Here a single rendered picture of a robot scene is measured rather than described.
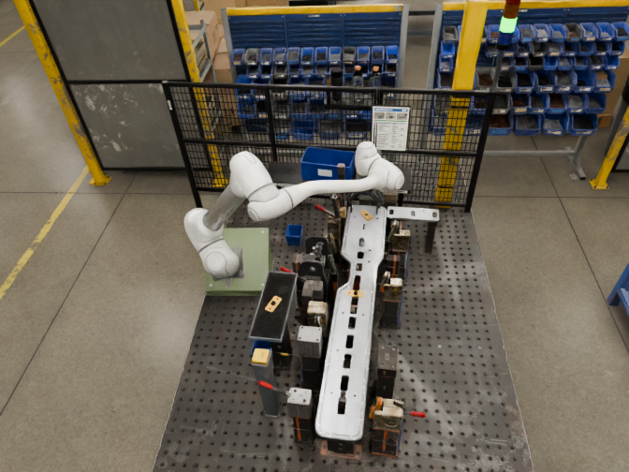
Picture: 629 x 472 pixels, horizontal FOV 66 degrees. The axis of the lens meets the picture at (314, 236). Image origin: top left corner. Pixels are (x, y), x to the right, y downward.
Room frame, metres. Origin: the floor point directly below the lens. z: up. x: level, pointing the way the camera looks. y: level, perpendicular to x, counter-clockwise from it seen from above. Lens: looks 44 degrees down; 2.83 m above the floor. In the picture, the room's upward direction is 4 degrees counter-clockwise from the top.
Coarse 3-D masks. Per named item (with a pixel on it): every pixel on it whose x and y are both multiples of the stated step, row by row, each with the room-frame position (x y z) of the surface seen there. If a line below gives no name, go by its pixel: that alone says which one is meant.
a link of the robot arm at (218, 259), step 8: (224, 240) 1.89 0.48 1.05; (208, 248) 1.81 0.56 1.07; (216, 248) 1.79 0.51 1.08; (224, 248) 1.81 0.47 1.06; (200, 256) 1.80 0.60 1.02; (208, 256) 1.75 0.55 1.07; (216, 256) 1.75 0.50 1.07; (224, 256) 1.75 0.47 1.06; (232, 256) 1.80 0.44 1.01; (208, 264) 1.72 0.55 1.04; (216, 264) 1.72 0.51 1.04; (224, 264) 1.72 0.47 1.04; (232, 264) 1.75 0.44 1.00; (208, 272) 1.71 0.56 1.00; (216, 272) 1.70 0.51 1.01; (224, 272) 1.71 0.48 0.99; (232, 272) 1.76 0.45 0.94
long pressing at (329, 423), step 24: (360, 216) 2.05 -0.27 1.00; (384, 216) 2.04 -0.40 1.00; (384, 240) 1.86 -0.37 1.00; (360, 288) 1.53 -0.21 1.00; (336, 312) 1.39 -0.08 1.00; (360, 312) 1.39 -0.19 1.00; (336, 336) 1.26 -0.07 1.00; (360, 336) 1.25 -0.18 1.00; (336, 360) 1.14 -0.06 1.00; (360, 360) 1.13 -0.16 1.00; (336, 384) 1.03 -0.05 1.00; (360, 384) 1.02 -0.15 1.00; (336, 408) 0.92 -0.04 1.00; (360, 408) 0.91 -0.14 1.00; (336, 432) 0.83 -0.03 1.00; (360, 432) 0.82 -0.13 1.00
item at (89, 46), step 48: (48, 0) 3.93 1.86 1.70; (96, 0) 3.87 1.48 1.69; (144, 0) 3.82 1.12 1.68; (48, 48) 3.96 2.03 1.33; (96, 48) 3.89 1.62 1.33; (144, 48) 3.84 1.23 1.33; (192, 48) 3.80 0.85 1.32; (96, 96) 3.92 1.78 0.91; (144, 96) 3.86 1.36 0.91; (192, 96) 3.80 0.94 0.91; (96, 144) 3.94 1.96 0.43; (144, 144) 3.88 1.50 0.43
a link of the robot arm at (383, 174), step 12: (372, 168) 1.84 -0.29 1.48; (384, 168) 1.81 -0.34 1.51; (396, 168) 1.81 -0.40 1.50; (324, 180) 1.78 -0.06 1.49; (336, 180) 1.77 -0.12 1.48; (348, 180) 1.77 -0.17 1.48; (360, 180) 1.76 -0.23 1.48; (372, 180) 1.76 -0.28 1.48; (384, 180) 1.76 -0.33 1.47; (396, 180) 1.75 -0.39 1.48; (288, 192) 1.67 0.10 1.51; (300, 192) 1.70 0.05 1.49; (312, 192) 1.72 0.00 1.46; (324, 192) 1.74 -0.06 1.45; (336, 192) 1.74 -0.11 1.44
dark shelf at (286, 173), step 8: (272, 168) 2.54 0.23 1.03; (280, 168) 2.53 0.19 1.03; (288, 168) 2.53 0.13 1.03; (296, 168) 2.52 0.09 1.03; (400, 168) 2.45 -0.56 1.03; (272, 176) 2.45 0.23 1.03; (280, 176) 2.44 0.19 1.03; (288, 176) 2.44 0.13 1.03; (296, 176) 2.43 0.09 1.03; (408, 176) 2.36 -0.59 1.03; (280, 184) 2.38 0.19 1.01; (288, 184) 2.37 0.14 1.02; (296, 184) 2.36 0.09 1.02; (408, 184) 2.27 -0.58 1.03; (400, 192) 2.23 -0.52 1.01; (408, 192) 2.23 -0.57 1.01
